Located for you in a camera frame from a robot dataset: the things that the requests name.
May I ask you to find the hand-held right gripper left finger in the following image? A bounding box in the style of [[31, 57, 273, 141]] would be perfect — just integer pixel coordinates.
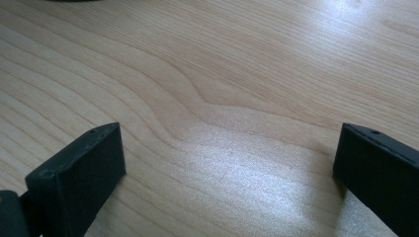
[[25, 121, 126, 237]]

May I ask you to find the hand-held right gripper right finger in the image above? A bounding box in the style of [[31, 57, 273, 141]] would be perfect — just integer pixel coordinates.
[[332, 122, 419, 237]]

